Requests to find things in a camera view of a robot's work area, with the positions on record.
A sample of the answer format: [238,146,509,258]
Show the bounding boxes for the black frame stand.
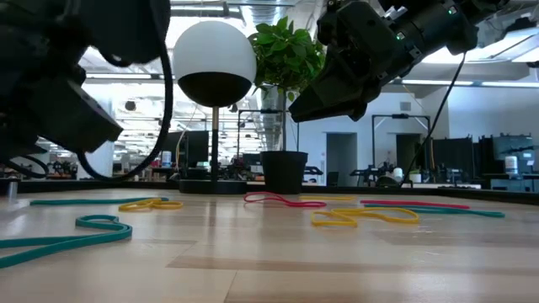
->
[371,112,431,169]

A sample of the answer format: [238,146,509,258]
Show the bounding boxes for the red rubber band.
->
[243,192,328,209]
[360,199,471,210]

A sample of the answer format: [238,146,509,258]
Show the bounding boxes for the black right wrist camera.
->
[318,0,399,58]

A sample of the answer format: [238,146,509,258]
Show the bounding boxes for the green plant in black pot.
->
[248,15,328,195]

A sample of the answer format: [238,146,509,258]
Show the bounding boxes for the yellow rubber band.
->
[118,198,184,212]
[298,194,357,202]
[310,207,420,229]

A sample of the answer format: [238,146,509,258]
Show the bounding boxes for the black table edge rail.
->
[0,179,539,206]

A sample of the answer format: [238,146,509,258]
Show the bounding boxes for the blue equipment cabinet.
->
[490,133,539,193]

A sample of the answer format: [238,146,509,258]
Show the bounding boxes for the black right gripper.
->
[288,45,422,124]

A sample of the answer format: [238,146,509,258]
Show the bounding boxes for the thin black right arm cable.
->
[398,50,467,189]

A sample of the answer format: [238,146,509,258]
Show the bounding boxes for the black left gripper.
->
[0,62,124,165]

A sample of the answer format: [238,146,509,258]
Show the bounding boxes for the white and black globe lamp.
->
[171,19,258,195]

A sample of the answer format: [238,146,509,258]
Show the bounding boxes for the long teal rubber band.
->
[0,214,134,270]

